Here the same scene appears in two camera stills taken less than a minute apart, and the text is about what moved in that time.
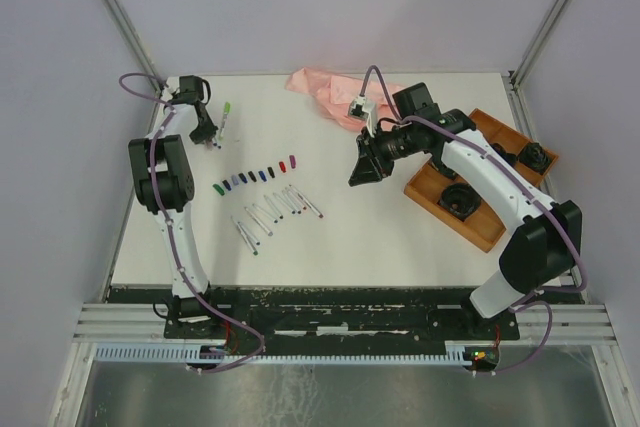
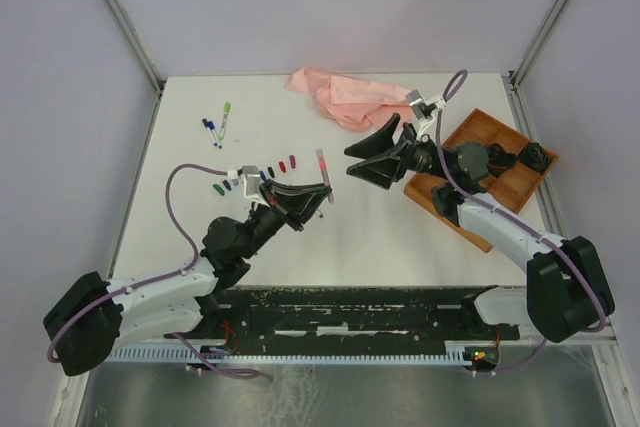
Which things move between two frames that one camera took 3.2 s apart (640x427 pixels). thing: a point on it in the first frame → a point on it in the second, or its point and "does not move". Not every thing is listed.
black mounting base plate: [340, 320] does not move
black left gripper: [208, 132] → [287, 200]
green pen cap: [218, 189] does not move
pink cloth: [334, 96] does not move
